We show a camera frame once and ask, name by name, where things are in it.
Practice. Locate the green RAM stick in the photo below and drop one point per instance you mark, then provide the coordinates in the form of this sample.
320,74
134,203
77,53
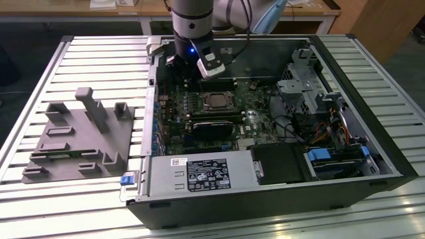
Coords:
63,155

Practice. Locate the black open PC case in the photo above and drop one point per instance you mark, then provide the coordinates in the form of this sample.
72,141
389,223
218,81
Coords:
232,211

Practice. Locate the blue disk carrier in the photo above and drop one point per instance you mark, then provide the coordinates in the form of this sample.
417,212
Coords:
318,155

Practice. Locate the metal drive cage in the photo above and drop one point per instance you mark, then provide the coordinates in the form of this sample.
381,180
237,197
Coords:
298,87

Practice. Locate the black disk drive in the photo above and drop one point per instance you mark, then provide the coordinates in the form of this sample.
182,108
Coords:
334,169

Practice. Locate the CPU socket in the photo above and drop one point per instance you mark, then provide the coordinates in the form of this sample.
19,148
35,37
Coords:
202,109

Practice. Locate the blue case latch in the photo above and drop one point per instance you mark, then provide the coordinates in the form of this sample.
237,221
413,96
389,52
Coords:
126,180

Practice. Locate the wooden cabinet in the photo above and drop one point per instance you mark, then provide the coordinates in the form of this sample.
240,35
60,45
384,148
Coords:
381,25

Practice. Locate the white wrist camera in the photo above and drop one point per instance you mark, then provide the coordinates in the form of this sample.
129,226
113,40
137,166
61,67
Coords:
210,64

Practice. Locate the white box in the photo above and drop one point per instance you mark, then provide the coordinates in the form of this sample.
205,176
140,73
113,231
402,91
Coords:
103,4
126,2

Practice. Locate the blue drive bay tab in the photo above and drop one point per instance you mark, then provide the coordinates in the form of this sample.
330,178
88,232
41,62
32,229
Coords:
364,152

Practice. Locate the black plastic shroud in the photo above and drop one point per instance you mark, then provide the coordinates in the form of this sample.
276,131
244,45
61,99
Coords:
281,161

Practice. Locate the black RAM slot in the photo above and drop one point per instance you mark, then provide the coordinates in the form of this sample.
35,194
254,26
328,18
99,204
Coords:
218,83
216,113
216,118
218,86
230,80
216,121
218,89

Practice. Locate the silver chipset heat sink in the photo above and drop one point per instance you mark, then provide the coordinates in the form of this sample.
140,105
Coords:
246,143

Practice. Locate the graphics card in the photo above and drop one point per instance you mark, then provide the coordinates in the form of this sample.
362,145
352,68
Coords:
212,130

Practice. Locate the grey parts rack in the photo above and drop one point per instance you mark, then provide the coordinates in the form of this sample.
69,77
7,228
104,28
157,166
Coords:
83,139

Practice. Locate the grey power supply unit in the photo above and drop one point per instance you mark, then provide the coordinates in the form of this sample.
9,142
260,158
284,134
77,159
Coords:
165,179

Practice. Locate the green motherboard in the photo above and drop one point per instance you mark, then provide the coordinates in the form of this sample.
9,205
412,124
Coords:
258,124

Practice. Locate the wooden desk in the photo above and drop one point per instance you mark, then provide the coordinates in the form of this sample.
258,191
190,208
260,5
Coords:
65,12

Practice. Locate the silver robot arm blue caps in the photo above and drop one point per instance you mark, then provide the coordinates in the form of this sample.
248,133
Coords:
192,20

